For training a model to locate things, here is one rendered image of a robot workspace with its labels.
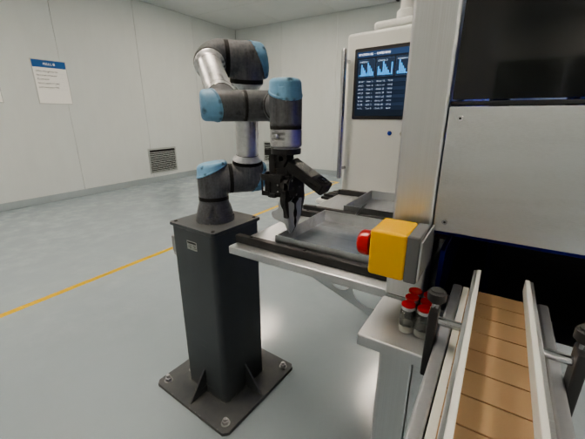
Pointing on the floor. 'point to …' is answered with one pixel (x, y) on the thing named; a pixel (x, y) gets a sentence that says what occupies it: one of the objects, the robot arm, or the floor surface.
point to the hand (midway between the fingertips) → (293, 228)
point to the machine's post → (419, 172)
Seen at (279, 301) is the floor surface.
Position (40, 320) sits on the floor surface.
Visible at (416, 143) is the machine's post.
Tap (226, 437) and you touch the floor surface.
